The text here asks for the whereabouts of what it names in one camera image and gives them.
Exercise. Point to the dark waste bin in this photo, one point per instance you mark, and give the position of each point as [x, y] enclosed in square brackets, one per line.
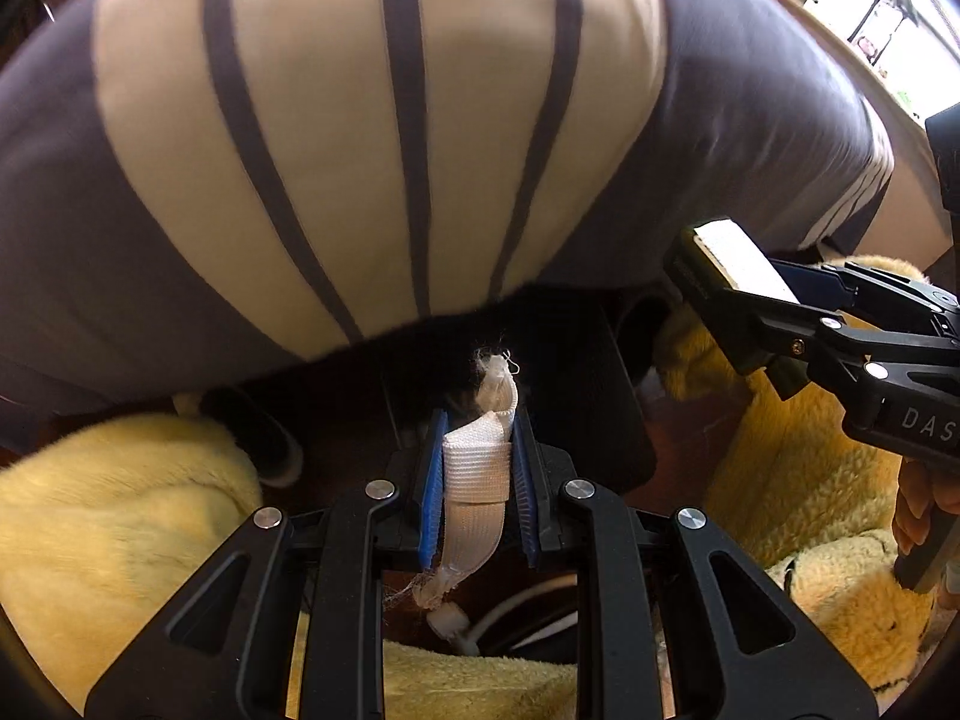
[570, 390]

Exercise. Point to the window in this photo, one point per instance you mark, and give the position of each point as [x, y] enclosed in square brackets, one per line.
[922, 45]

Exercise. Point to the person's right hand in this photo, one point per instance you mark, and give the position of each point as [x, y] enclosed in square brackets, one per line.
[911, 510]

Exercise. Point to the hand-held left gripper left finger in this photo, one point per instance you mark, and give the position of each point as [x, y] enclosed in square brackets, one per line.
[431, 487]

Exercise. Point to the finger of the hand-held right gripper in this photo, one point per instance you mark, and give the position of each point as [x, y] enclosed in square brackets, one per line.
[821, 285]
[832, 337]

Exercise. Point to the black box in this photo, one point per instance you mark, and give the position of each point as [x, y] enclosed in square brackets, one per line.
[705, 277]

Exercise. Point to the black slipper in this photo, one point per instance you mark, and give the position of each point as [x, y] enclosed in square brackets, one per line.
[259, 439]

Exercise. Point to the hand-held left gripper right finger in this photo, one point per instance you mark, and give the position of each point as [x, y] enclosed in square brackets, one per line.
[525, 495]

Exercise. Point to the black metal rack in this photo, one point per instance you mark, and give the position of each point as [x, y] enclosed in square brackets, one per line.
[877, 7]

